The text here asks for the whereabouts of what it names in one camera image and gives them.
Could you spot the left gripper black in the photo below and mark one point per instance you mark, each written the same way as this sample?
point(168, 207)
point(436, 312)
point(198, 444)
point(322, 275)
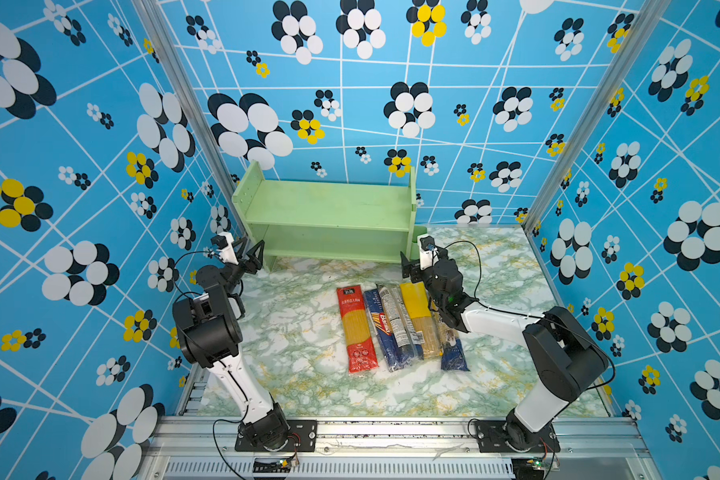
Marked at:
point(251, 268)

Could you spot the blue Barilla spaghetti box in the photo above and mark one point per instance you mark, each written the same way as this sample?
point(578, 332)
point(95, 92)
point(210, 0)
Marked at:
point(383, 329)

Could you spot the red spaghetti bag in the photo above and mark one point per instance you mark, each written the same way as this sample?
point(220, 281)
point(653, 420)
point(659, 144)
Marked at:
point(360, 349)

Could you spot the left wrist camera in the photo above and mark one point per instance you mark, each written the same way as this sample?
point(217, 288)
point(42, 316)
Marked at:
point(225, 250)

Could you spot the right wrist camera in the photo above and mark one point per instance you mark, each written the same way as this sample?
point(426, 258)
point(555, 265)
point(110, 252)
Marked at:
point(428, 251)

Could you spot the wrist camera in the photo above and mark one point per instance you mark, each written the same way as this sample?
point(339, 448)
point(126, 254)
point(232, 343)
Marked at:
point(225, 250)
point(428, 251)

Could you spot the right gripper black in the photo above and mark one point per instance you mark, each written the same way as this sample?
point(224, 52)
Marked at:
point(409, 267)

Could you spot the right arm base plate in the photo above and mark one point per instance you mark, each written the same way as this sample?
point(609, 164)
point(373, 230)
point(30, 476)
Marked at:
point(498, 436)

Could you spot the yellow spaghetti bag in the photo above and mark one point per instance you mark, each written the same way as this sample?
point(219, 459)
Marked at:
point(416, 302)

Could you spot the blue clear spaghetti bag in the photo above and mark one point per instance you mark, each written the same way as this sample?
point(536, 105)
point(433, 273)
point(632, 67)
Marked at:
point(452, 354)

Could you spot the green wooden shelf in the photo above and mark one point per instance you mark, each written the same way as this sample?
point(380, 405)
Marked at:
point(334, 221)

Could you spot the aluminium front rail frame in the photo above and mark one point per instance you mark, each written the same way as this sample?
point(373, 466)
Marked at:
point(399, 448)

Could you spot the clear white label spaghetti bag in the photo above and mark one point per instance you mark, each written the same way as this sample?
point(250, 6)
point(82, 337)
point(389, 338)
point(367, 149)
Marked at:
point(409, 341)

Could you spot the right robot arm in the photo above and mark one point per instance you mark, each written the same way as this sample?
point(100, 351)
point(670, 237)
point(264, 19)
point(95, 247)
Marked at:
point(566, 358)

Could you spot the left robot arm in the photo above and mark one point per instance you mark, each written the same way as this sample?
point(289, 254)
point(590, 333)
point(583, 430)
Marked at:
point(209, 335)

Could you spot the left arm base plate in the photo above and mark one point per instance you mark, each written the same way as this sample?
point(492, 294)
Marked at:
point(293, 436)

